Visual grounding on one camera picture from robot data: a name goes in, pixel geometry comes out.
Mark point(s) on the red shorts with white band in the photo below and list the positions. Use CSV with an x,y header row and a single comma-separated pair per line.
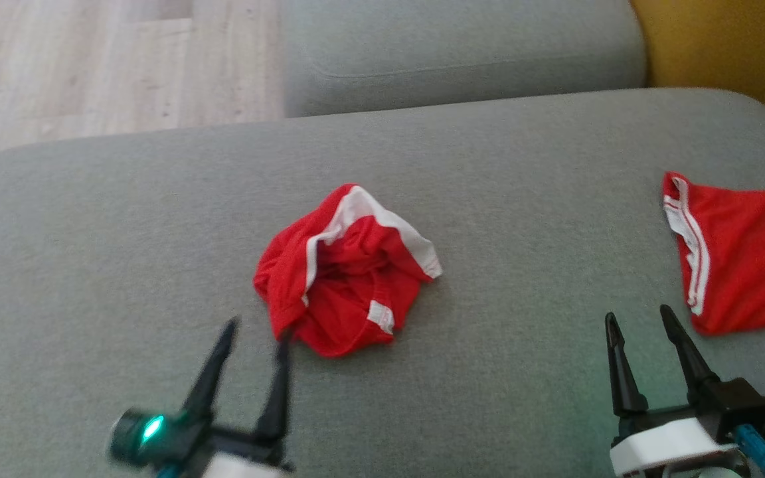
x,y
349,292

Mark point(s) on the yellow sofa backrest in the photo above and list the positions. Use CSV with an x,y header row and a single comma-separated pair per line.
x,y
721,46

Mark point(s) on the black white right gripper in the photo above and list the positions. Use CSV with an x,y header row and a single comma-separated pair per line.
x,y
675,445

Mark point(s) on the small grey sofa seat cushion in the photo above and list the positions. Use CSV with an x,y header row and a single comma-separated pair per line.
x,y
455,46

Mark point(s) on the large grey sofa seat cushion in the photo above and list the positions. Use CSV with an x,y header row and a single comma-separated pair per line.
x,y
157,232

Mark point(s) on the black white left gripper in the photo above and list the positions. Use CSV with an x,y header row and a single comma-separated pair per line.
x,y
190,445

